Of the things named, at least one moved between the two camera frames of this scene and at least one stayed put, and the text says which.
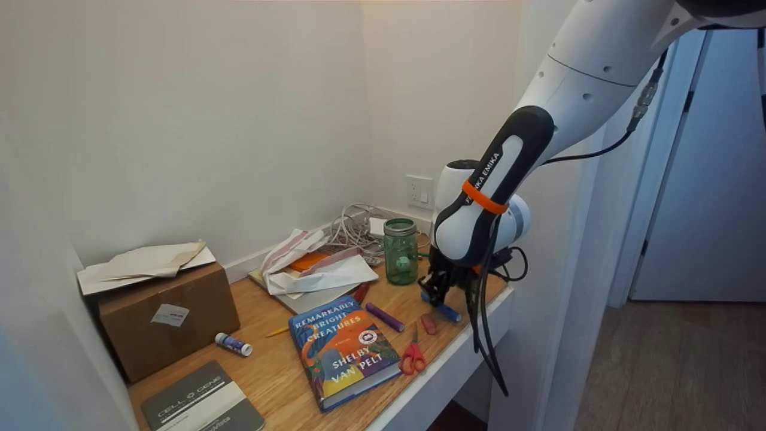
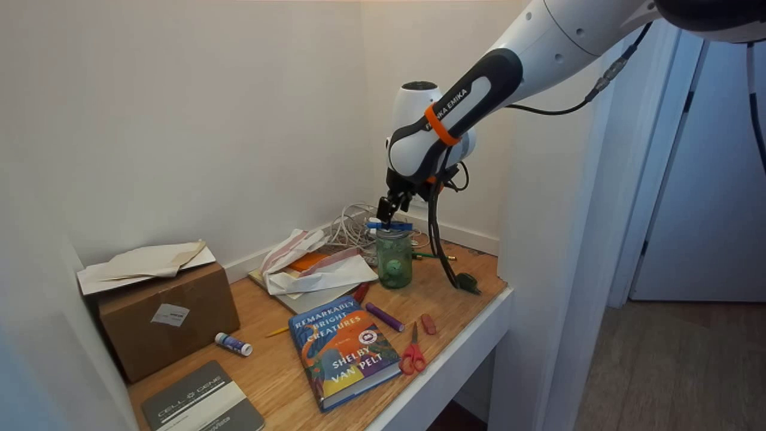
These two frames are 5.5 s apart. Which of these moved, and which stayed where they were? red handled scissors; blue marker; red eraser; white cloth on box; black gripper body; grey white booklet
Moved: black gripper body; blue marker
Stayed: red handled scissors; white cloth on box; red eraser; grey white booklet
